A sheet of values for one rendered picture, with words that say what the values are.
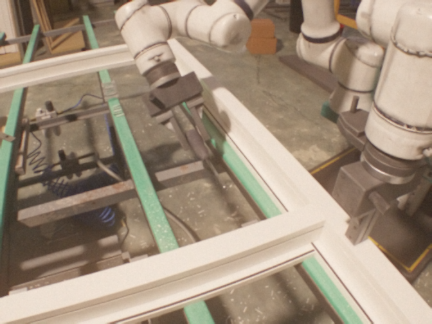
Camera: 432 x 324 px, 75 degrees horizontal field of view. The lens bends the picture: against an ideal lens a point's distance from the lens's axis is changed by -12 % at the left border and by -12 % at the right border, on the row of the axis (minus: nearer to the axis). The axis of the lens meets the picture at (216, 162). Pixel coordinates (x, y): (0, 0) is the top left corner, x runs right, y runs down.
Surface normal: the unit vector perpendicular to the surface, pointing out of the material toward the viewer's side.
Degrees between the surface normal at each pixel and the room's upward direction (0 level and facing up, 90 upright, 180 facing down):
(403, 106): 89
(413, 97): 91
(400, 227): 0
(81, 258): 0
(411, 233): 0
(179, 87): 55
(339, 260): 90
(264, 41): 90
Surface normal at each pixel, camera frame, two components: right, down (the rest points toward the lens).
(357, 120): 0.00, -0.78
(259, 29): 0.02, 0.62
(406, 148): -0.33, 0.59
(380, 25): -0.92, 0.29
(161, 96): 0.15, 0.05
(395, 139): -0.68, 0.46
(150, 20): 0.50, -0.12
